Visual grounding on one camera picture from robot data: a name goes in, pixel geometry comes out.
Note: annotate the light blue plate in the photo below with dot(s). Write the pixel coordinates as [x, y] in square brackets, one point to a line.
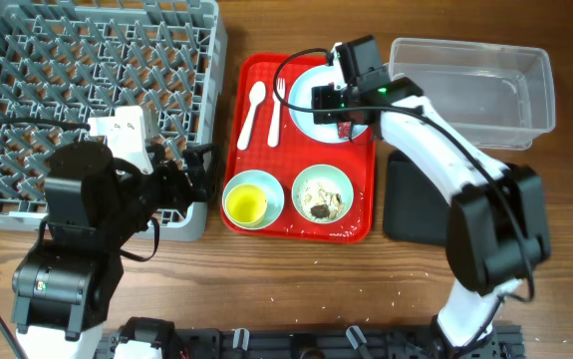
[301, 96]

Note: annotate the white plastic spoon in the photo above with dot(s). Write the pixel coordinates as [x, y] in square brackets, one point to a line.
[256, 96]

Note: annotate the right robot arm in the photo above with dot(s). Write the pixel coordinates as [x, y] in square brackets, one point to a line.
[497, 230]

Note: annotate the red plastic tray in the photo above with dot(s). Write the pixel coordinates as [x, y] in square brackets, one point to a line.
[294, 153]

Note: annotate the red sauce packet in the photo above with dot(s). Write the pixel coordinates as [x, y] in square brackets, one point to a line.
[344, 130]

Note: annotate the black waste bin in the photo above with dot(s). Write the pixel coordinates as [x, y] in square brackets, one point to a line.
[414, 209]

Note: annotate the light green bowl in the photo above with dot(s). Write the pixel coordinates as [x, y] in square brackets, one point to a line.
[322, 194]

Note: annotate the light blue bowl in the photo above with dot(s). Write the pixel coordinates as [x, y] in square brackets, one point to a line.
[272, 188]

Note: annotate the yellow plastic cup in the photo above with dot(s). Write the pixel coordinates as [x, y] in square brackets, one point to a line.
[246, 205]

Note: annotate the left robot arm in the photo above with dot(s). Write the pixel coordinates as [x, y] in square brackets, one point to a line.
[96, 203]

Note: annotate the grey plastic dishwasher rack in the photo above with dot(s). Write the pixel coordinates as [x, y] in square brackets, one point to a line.
[62, 62]

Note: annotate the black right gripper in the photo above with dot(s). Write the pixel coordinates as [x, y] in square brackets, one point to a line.
[325, 96]

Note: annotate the white plastic fork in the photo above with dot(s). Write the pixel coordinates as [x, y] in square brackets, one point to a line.
[274, 129]

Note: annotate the clear plastic storage bin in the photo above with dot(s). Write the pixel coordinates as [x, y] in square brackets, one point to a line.
[498, 97]

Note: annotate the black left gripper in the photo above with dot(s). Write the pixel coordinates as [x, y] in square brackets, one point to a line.
[177, 193]

